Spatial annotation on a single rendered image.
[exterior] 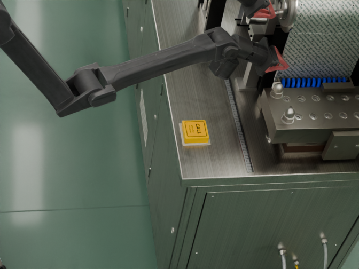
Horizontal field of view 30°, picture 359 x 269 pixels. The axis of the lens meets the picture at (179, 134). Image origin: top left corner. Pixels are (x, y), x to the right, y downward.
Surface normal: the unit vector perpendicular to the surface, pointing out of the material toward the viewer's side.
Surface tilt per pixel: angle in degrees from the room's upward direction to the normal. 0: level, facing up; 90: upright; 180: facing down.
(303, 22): 90
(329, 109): 0
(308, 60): 90
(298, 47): 90
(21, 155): 0
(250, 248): 90
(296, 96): 0
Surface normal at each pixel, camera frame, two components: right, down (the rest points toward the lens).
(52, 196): 0.12, -0.64
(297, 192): 0.14, 0.77
